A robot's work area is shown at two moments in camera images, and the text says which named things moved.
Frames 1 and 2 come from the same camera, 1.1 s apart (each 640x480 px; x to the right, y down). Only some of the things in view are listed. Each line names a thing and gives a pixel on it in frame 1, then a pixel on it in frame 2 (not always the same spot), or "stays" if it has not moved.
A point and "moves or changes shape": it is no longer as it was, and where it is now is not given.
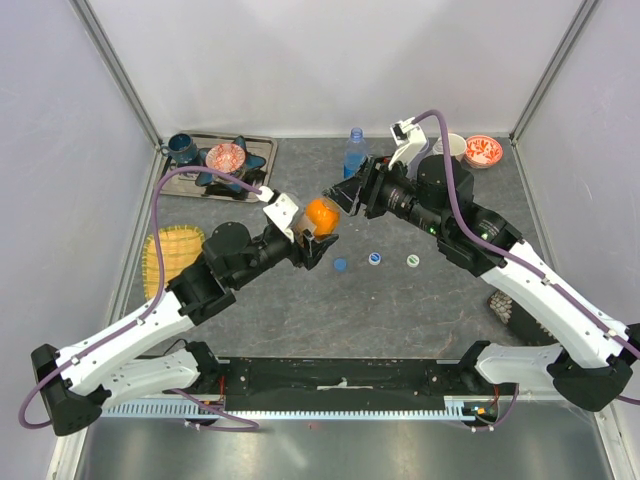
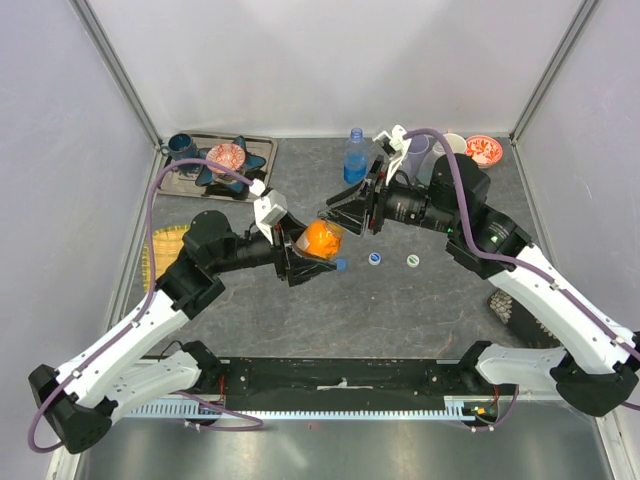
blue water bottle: x=355 y=152 stays
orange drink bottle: x=321 y=213 moves or changes shape
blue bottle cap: x=340 y=264 stays
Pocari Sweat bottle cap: x=374 y=258 stays
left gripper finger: x=322 y=244 -> x=300 y=269
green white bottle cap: x=412 y=260 stays
